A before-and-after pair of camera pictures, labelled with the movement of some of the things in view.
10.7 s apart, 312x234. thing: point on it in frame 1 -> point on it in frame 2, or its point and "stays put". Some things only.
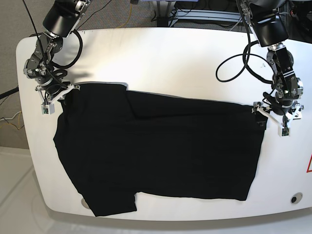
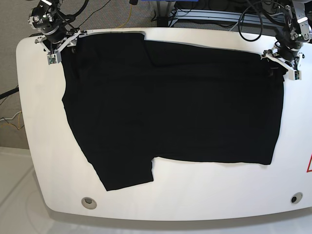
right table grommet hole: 296,198 stays put
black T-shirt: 124,143 -> 130,101
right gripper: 51,98 -> 70,40
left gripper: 283,120 -> 293,64
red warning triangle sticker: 309,167 stays put
